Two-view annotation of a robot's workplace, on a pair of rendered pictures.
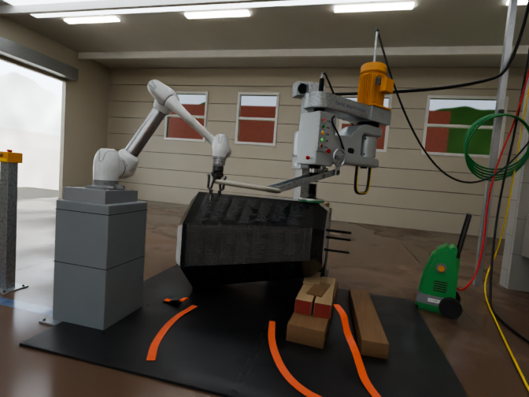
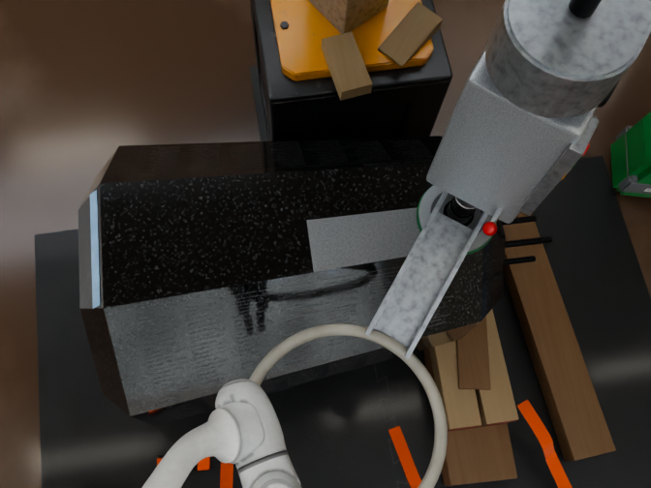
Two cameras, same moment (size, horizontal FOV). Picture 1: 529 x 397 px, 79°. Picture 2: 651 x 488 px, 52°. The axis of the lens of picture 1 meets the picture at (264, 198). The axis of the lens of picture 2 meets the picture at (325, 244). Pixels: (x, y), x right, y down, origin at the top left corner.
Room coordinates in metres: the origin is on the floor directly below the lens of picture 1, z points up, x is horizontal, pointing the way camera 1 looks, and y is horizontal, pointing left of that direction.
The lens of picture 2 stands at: (2.20, 0.27, 2.58)
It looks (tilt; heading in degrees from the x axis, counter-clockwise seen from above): 70 degrees down; 331
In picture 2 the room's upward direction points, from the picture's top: 7 degrees clockwise
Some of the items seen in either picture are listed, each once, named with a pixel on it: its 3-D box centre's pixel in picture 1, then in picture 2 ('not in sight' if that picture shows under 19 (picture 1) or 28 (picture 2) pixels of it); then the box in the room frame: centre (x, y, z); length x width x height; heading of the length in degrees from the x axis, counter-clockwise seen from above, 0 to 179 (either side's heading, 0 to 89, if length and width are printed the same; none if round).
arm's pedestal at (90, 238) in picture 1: (102, 257); not in sight; (2.18, 1.08, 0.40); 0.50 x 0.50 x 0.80; 76
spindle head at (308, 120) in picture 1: (323, 142); (524, 100); (2.72, -0.45, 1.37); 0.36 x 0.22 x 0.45; 127
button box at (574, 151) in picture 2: (321, 132); (554, 169); (2.54, -0.40, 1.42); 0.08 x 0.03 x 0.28; 127
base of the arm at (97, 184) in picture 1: (108, 184); not in sight; (2.18, 1.06, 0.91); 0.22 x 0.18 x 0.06; 87
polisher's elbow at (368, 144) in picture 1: (365, 147); not in sight; (3.07, -0.91, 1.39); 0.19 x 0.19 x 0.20
